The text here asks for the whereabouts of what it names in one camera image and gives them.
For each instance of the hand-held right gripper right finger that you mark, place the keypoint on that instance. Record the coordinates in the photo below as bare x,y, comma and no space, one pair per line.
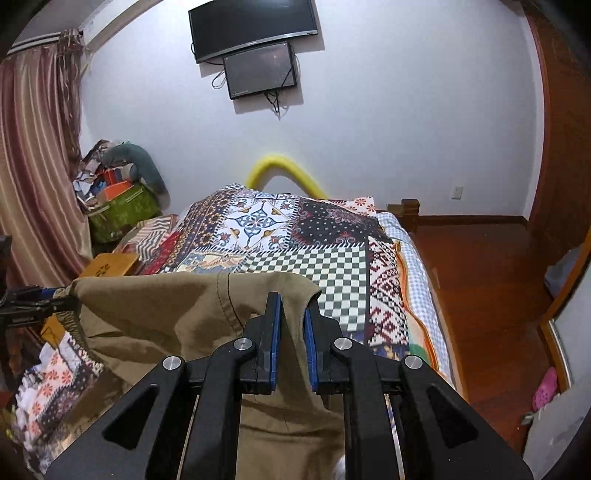
310,341

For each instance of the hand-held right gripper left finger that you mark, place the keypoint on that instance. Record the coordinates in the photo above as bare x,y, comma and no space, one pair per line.
275,332

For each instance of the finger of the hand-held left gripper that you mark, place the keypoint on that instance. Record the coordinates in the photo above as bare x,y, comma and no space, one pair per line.
41,308
44,292

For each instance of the khaki pants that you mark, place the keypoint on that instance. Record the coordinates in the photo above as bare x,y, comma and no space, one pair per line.
161,314

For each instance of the wooden lap table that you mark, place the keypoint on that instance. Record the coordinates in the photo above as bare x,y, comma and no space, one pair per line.
111,264

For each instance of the striped pink curtain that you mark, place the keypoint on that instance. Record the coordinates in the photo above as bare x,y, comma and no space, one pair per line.
32,161

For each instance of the patchwork printed blanket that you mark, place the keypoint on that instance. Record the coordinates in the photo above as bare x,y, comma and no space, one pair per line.
277,221

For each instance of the printed cloth pile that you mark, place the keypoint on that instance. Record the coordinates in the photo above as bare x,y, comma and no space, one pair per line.
90,184

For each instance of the striped cloth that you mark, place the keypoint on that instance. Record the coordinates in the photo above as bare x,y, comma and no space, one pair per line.
147,235

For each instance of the blue checked bed sheet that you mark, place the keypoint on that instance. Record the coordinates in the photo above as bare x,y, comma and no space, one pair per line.
418,277

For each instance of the orange box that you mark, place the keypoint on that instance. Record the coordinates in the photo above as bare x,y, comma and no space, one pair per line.
121,188

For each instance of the floral pillow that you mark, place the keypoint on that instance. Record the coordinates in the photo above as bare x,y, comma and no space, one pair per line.
358,204

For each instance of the grey plush pillow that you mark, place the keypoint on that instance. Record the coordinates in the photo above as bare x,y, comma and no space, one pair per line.
147,164

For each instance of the yellow foam tube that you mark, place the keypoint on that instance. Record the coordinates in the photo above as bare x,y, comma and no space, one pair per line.
268,164

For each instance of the pink clog shoe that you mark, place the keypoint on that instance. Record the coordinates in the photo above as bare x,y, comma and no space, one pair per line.
545,387

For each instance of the wood framed mirror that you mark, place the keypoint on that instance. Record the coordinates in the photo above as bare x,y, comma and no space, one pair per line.
570,332

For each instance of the small black monitor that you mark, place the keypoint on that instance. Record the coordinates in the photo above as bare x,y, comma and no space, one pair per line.
259,69

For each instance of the wooden door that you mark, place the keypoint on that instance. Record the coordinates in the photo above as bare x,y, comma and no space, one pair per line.
561,115

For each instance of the wooden bed post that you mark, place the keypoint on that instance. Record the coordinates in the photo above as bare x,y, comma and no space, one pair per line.
408,212

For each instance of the white wall socket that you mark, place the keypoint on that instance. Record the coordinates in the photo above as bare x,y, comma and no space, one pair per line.
457,192

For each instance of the black wall television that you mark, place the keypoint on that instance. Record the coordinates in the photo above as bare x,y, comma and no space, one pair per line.
251,25

